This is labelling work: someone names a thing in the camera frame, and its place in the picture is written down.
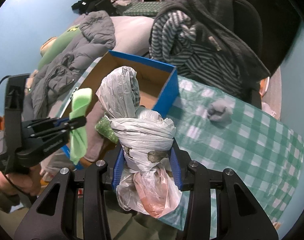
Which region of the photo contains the light green cloth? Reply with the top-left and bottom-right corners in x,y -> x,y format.
69,88 -> 92,165

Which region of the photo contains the grey-white plastic bag bundle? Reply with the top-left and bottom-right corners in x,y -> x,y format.
96,66 -> 182,218

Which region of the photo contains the grey sock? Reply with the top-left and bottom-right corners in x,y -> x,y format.
207,99 -> 233,124

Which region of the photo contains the person's left hand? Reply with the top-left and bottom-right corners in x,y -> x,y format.
0,164 -> 41,196

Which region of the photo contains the green knitted cloth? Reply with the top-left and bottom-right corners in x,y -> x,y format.
95,116 -> 118,144

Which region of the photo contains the blue-edged cardboard box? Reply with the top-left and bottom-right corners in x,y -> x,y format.
59,49 -> 180,170

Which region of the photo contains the green checkered tablecloth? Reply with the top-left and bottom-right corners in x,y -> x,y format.
57,60 -> 304,222

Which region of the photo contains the grey puffer jacket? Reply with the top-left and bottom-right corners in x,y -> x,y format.
22,11 -> 116,120

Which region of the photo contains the white bed mattress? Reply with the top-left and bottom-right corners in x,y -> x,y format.
111,16 -> 154,56

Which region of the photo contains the black clothes pile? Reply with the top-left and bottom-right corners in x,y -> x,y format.
71,0 -> 118,16

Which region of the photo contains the grey striped sweater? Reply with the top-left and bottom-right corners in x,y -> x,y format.
149,10 -> 244,98

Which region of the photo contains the green checkered far table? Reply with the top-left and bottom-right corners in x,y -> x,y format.
122,2 -> 163,18

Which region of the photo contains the black office chair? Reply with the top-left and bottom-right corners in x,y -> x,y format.
233,0 -> 269,109

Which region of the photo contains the dark grey fleece jacket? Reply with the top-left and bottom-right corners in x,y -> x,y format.
154,0 -> 270,100

